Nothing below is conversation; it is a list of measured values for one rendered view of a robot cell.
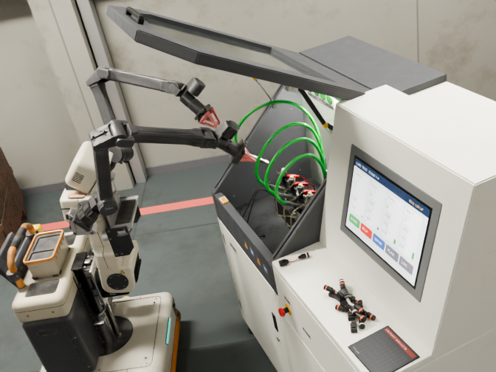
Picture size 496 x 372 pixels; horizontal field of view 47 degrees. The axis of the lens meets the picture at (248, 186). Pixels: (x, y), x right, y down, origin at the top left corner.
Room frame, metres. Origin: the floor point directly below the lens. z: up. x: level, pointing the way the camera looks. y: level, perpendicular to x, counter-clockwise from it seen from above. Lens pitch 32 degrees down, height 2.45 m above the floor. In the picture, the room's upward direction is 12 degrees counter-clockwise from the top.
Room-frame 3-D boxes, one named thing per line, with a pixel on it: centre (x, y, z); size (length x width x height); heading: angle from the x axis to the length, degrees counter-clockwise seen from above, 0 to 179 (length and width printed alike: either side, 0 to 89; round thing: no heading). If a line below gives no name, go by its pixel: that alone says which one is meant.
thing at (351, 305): (1.45, -0.25, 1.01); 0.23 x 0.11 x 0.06; 18
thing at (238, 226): (2.12, 0.06, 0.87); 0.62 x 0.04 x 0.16; 18
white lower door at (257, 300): (2.12, 0.07, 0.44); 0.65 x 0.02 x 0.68; 18
